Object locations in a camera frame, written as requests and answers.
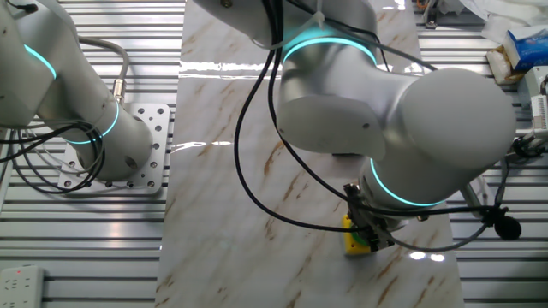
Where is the black base cable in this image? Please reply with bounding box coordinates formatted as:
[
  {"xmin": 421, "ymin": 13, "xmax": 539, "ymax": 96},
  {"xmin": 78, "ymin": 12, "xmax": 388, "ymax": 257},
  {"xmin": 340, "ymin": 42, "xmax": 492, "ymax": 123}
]
[{"xmin": 0, "ymin": 121, "xmax": 106, "ymax": 194}]

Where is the grey cable metal connector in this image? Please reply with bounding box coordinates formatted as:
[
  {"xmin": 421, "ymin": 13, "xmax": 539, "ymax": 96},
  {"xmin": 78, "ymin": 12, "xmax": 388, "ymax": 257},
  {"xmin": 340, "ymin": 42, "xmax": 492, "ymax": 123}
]
[{"xmin": 76, "ymin": 36, "xmax": 130, "ymax": 106}]

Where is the white power strip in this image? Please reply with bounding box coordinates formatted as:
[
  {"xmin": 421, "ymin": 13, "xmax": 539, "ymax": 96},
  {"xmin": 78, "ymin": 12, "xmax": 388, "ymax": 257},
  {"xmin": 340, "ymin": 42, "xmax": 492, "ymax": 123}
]
[{"xmin": 0, "ymin": 264, "xmax": 46, "ymax": 308}]

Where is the white crumpled plastic bag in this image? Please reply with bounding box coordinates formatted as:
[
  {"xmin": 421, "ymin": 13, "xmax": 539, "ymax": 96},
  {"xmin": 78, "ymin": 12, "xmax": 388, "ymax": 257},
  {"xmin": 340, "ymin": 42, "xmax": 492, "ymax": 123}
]
[{"xmin": 457, "ymin": 0, "xmax": 548, "ymax": 46}]

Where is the yellow box green button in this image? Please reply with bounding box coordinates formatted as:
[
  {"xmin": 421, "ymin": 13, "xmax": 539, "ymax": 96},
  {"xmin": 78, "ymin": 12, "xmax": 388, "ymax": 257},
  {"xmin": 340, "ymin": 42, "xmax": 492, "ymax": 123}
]
[{"xmin": 341, "ymin": 213, "xmax": 378, "ymax": 257}]

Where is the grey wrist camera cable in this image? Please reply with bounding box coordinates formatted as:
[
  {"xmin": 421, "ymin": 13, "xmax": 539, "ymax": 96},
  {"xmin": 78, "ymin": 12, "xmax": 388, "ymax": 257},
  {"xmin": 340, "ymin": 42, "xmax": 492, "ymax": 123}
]
[{"xmin": 384, "ymin": 156, "xmax": 510, "ymax": 253}]

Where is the black round cable knob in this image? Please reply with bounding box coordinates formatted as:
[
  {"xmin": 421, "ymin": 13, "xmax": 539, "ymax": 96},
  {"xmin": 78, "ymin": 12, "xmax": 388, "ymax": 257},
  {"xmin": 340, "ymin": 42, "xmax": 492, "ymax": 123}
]
[{"xmin": 481, "ymin": 204, "xmax": 523, "ymax": 240}]

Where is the blue tissue pack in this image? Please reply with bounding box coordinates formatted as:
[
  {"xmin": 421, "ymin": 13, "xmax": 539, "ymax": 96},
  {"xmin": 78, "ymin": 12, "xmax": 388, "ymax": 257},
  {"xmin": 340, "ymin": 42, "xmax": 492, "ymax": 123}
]
[{"xmin": 503, "ymin": 25, "xmax": 548, "ymax": 72}]

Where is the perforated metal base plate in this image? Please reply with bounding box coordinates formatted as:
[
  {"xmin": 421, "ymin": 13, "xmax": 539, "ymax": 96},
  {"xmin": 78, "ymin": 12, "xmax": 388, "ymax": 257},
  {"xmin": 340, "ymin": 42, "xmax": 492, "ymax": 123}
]
[{"xmin": 57, "ymin": 102, "xmax": 171, "ymax": 196}]

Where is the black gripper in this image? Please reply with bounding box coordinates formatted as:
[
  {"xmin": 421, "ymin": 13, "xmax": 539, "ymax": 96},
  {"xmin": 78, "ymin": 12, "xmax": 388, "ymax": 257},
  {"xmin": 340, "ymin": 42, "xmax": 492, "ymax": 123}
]
[{"xmin": 344, "ymin": 183, "xmax": 397, "ymax": 252}]

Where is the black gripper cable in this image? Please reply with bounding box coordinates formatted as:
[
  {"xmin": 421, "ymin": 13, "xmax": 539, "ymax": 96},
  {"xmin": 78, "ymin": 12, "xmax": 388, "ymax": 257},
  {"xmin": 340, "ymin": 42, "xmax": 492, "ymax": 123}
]
[
  {"xmin": 267, "ymin": 0, "xmax": 356, "ymax": 202},
  {"xmin": 233, "ymin": 0, "xmax": 373, "ymax": 234}
]

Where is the tan wrapped packet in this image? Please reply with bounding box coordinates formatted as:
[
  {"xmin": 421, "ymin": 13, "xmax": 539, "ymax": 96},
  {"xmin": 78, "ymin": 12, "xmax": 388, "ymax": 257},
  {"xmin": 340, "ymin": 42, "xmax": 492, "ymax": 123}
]
[{"xmin": 485, "ymin": 44, "xmax": 526, "ymax": 85}]

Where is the marble pattern board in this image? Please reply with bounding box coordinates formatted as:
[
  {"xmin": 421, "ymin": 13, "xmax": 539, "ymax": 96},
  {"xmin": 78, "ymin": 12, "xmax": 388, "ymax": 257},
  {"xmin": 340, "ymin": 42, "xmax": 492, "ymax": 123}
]
[{"xmin": 154, "ymin": 0, "xmax": 466, "ymax": 308}]

